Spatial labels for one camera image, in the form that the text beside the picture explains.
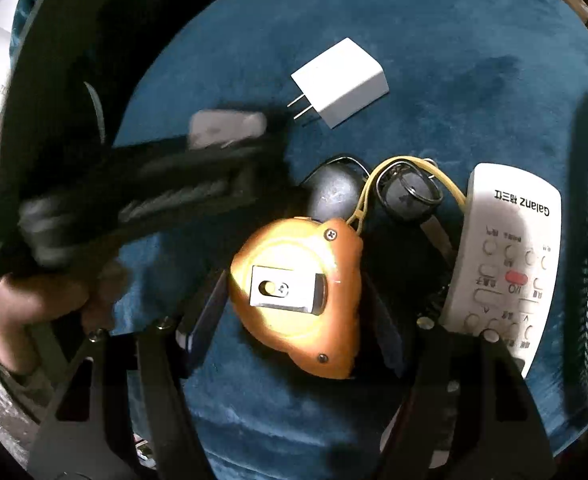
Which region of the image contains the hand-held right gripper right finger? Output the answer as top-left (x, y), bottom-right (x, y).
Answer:
top-left (361, 270), bottom-right (562, 480)

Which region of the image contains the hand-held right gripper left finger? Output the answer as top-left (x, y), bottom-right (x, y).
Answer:
top-left (26, 272), bottom-right (229, 480)

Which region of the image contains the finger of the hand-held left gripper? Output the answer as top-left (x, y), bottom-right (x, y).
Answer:
top-left (111, 107), bottom-right (295, 241)

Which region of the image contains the orange tape measure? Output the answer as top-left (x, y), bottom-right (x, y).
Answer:
top-left (230, 216), bottom-right (365, 380)

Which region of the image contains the white remote control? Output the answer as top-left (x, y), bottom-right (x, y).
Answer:
top-left (440, 162), bottom-right (563, 380)

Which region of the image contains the person's left hand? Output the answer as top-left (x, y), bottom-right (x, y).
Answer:
top-left (0, 260), bottom-right (125, 376)

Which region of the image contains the black car key fob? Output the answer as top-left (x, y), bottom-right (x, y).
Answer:
top-left (299, 157), bottom-right (369, 221)

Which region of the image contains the black round keyring object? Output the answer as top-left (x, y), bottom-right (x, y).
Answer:
top-left (346, 156), bottom-right (469, 233)

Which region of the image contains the white charger plug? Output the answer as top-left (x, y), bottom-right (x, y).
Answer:
top-left (288, 37), bottom-right (391, 131)

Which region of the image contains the blue plush blanket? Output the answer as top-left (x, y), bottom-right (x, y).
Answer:
top-left (109, 0), bottom-right (588, 480)

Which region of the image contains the black key with ring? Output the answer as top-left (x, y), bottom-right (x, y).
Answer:
top-left (376, 160), bottom-right (457, 261)

